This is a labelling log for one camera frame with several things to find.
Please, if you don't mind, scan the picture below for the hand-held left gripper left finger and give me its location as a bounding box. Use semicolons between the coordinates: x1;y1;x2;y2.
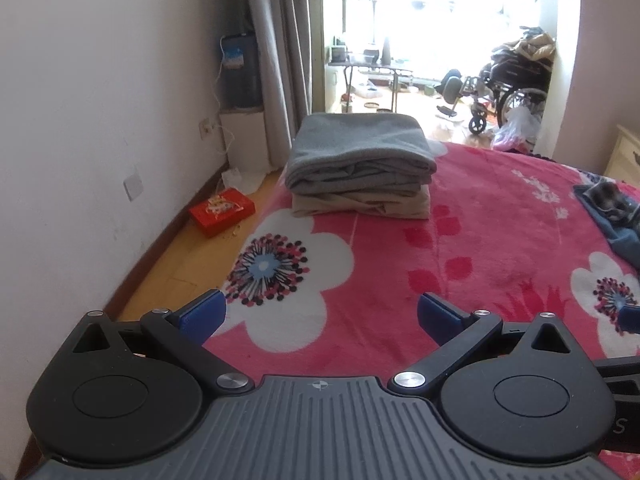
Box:
70;289;253;396

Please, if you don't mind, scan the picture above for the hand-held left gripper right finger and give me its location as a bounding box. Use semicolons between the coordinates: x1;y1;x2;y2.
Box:
387;292;572;396

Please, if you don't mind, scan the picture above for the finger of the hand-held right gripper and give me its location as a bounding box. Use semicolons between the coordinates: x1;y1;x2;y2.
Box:
617;305;640;335

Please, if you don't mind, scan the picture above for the grey sweatshirt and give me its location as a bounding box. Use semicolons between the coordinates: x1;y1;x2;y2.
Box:
284;112;438;198

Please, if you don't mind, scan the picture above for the red floral blanket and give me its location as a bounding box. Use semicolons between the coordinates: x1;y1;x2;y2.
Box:
202;137;640;480

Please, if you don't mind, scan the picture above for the dark blue garment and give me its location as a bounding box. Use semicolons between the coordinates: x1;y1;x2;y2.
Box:
572;185;640;273

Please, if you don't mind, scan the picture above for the red cardboard box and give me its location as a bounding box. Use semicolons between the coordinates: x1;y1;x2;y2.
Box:
188;186;257;237

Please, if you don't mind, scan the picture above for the small dark plaid cloth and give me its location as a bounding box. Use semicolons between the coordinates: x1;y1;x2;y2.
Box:
574;180;640;226

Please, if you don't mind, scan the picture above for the beige folded garment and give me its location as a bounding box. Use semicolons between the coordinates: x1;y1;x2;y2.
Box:
291;185;432;221

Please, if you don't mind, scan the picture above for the white crumpled paper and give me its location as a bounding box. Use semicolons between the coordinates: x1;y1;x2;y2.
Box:
221;166;265;195

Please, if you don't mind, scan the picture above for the cream nightstand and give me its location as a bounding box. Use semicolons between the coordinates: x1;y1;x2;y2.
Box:
602;124;640;185

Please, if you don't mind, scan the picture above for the white cabinet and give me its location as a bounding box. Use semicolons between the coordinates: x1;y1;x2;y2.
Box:
218;106;275;170

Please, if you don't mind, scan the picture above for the white plastic bag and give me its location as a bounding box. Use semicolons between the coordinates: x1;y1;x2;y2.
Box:
491;104;545;155

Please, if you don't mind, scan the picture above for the wheelchair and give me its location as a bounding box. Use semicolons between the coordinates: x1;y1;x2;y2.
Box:
434;27;557;136

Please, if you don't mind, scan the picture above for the dark grey water dispenser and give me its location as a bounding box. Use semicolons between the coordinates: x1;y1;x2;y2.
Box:
220;32;263;111

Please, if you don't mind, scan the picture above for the dark folding table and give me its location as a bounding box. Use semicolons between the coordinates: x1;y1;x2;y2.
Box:
326;57;417;115

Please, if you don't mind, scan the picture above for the grey curtain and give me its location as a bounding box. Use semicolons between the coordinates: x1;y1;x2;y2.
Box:
239;0;327;171

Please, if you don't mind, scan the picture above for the beige padded jacket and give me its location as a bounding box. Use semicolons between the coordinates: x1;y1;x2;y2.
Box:
509;27;557;63

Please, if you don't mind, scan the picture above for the wall switch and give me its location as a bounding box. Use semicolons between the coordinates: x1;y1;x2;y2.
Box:
123;172;146;202

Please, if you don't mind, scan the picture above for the white power cable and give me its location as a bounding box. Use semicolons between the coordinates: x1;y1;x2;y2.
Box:
211;37;237;157

